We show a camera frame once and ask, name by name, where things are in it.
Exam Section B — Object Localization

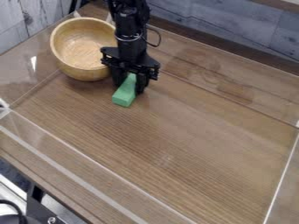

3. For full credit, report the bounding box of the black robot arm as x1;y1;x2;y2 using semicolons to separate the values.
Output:
100;0;160;95

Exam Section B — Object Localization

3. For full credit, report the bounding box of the black cable lower left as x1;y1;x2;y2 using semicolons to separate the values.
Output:
0;199;28;224

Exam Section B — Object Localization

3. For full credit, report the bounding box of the black table leg bracket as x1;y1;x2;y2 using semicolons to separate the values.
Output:
25;185;67;224

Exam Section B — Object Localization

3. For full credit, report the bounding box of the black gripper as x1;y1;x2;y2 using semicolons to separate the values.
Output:
100;35;160;95

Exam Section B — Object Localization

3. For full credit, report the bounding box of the green rectangular stick block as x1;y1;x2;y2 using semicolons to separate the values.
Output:
112;73;136;108

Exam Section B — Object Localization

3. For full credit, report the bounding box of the clear acrylic tray wall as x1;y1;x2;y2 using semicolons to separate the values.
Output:
0;31;299;224

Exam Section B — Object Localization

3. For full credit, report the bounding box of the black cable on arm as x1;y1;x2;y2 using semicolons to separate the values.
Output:
144;26;163;48

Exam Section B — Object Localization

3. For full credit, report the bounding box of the wooden bowl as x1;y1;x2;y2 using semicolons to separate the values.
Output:
49;17;117;82

